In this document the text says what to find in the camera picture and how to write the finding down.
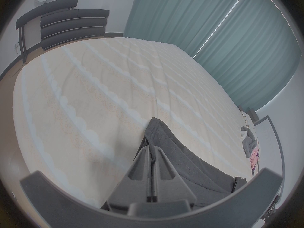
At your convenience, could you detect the grey bedside table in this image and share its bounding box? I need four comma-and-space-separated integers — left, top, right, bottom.
237, 105, 259, 120

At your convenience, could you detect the blue-green curtain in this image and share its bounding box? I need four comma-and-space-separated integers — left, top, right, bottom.
123, 0, 250, 56
193, 0, 302, 111

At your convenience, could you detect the bed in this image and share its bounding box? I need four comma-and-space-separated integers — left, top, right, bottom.
12, 37, 284, 208

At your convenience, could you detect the white printed pillow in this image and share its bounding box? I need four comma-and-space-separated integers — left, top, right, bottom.
241, 111, 253, 128

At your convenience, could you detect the pink garment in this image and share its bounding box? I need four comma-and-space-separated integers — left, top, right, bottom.
249, 147, 260, 168

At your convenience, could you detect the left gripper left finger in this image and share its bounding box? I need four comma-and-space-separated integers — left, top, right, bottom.
107, 144, 154, 209

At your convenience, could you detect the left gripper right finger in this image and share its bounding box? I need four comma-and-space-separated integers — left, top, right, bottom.
154, 147, 196, 206

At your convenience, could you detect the black T-shirt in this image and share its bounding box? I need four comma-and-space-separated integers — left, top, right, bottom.
142, 117, 247, 207

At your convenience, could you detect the grey garment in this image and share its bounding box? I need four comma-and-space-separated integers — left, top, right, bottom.
240, 126, 259, 158

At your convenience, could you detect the black chest of drawers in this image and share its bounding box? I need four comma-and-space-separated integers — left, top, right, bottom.
40, 9, 110, 50

